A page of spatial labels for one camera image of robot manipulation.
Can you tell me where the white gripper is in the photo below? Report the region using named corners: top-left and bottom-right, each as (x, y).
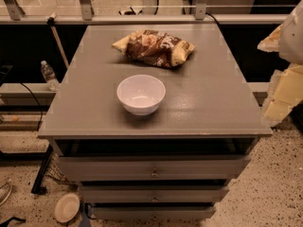
top-left (257, 0), bottom-right (303, 127)

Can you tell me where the brown chip bag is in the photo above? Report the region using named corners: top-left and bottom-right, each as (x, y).
top-left (112, 30), bottom-right (195, 68)

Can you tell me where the white bowl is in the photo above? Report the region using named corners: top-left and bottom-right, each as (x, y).
top-left (116, 75), bottom-right (166, 115)

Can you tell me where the grey drawer cabinet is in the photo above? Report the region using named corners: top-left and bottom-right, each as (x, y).
top-left (39, 24), bottom-right (271, 219)

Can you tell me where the bottom grey drawer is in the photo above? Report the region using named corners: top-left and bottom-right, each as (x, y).
top-left (93, 206), bottom-right (216, 220)

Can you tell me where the grey drawer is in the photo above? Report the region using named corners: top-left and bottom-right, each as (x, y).
top-left (80, 185), bottom-right (229, 203)
top-left (93, 206), bottom-right (216, 220)
top-left (57, 155), bottom-right (251, 182)

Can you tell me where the middle grey drawer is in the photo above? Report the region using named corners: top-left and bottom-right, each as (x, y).
top-left (80, 185), bottom-right (229, 203)

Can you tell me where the top grey drawer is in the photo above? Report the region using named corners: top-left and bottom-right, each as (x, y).
top-left (57, 155), bottom-right (251, 182)

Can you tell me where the clear plastic water bottle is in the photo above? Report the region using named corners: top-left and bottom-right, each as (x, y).
top-left (41, 61), bottom-right (60, 92)

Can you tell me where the wooden stick with black tape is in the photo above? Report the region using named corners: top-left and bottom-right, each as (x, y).
top-left (47, 12), bottom-right (69, 68)

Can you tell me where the cream plate on floor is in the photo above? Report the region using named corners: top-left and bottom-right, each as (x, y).
top-left (54, 193), bottom-right (80, 223)

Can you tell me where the black metal stand leg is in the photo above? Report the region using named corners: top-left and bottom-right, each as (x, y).
top-left (31, 146), bottom-right (53, 195)

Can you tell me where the black cable left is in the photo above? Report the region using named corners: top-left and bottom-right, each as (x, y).
top-left (19, 82), bottom-right (44, 131)

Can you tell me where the metal railing frame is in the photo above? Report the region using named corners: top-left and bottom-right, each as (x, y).
top-left (0, 0), bottom-right (302, 24)

